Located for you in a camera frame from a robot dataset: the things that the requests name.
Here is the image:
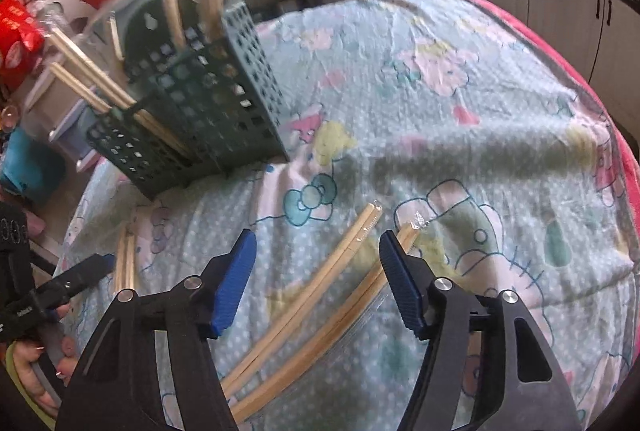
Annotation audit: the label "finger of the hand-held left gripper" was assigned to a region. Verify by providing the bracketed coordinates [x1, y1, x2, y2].
[27, 254, 117, 313]

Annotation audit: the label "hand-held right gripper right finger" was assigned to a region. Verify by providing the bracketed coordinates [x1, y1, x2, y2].
[378, 232, 584, 431]

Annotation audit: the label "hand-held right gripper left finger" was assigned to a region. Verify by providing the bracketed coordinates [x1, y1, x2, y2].
[55, 229, 258, 431]

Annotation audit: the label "green plastic utensil holder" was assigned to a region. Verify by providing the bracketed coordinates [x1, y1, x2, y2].
[86, 0, 292, 202]

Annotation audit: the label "person's left hand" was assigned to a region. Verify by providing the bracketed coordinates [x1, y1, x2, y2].
[5, 305, 79, 414]

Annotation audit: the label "blue plastic bucket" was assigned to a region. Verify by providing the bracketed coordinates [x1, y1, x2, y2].
[0, 126, 67, 204]

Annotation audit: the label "cartoon printed cloth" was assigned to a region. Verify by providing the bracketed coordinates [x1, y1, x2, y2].
[52, 0, 640, 431]

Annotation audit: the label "chopsticks standing in basket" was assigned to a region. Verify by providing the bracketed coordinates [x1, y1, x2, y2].
[22, 0, 201, 174]

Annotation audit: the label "red plastic bag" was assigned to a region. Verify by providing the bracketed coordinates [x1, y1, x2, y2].
[0, 0, 47, 89]

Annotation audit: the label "bamboo chopstick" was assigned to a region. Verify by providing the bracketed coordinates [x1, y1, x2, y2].
[158, 0, 188, 52]

